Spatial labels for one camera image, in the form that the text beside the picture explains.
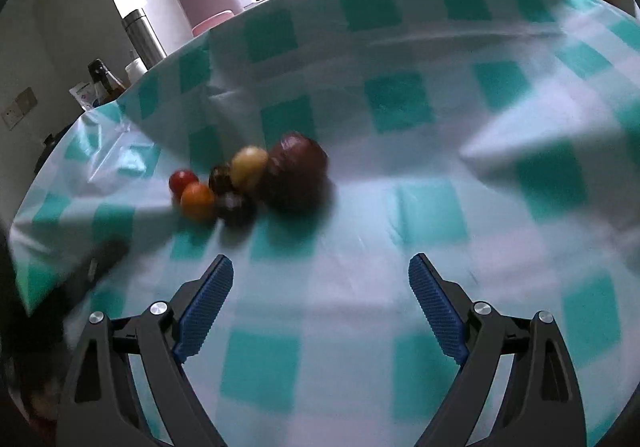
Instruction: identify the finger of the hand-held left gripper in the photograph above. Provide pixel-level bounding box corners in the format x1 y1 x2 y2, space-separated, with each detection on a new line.
60 237 132 309

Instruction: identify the small dark round fruit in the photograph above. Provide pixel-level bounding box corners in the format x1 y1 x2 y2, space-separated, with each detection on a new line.
208 164 234 195
216 191 256 227

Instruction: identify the small red tomato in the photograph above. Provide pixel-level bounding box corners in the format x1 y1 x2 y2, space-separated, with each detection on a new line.
169 169 199 198

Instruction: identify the large red apple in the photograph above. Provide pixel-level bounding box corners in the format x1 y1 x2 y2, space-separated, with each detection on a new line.
260 132 329 213

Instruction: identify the black pot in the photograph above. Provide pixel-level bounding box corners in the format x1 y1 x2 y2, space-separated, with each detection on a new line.
34 134 62 174

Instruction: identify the pink cup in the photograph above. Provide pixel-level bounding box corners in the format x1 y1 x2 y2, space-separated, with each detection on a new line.
192 10 235 35

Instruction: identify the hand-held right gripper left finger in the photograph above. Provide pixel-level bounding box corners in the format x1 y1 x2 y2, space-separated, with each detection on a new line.
59 254 235 447

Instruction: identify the dark glass bottle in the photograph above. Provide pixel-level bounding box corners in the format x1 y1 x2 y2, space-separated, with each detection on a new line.
87 58 126 105

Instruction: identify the orange tangerine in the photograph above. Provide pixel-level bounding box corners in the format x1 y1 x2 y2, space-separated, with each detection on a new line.
180 182 216 221

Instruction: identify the yellow round fruit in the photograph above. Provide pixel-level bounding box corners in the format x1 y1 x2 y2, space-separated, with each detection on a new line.
230 146 270 191

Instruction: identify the wall socket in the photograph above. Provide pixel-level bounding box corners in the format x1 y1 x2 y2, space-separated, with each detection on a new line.
2 87 39 130

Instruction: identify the white packet red label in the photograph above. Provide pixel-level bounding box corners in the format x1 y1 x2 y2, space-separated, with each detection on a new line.
70 82 97 111

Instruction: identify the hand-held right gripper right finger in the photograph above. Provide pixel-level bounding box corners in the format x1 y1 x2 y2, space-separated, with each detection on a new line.
408 253 587 447

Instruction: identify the green white checkered tablecloth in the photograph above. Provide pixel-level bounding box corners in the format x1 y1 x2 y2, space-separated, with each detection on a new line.
7 0 640 447

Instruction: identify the steel vacuum flask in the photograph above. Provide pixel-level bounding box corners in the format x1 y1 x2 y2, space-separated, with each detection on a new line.
121 8 167 70

